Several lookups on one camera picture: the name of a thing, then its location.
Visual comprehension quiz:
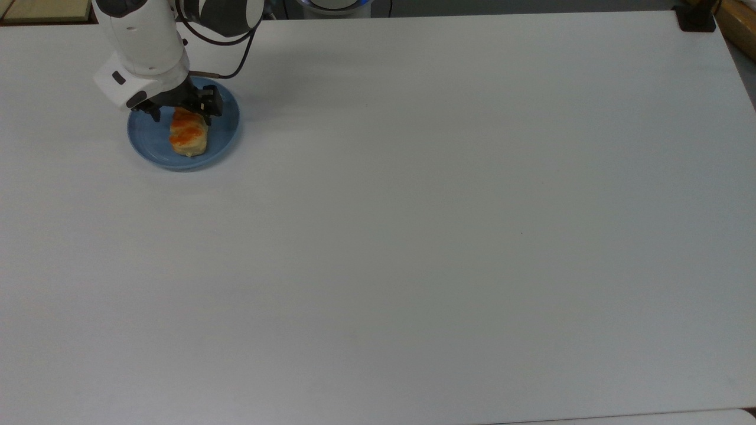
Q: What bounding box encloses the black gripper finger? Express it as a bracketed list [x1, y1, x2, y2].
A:
[131, 99, 162, 123]
[188, 84, 225, 126]

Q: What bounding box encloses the dark robot gripper body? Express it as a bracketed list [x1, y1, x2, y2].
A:
[93, 52, 197, 113]

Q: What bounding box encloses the orange-topped bread piece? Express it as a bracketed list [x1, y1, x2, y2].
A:
[169, 107, 210, 158]

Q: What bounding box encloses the blue round plate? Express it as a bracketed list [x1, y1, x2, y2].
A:
[127, 77, 241, 172]

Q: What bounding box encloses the yellowish flat board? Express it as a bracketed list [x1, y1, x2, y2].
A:
[0, 0, 94, 25]

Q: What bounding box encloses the wooden board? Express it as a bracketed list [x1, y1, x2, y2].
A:
[716, 0, 756, 62]

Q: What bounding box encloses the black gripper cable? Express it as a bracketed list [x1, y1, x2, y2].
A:
[175, 13, 260, 81]

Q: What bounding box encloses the robot base with blue ring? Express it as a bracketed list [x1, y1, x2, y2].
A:
[294, 0, 374, 18]

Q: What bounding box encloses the black stand base plate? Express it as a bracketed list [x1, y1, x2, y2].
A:
[675, 5, 718, 32]

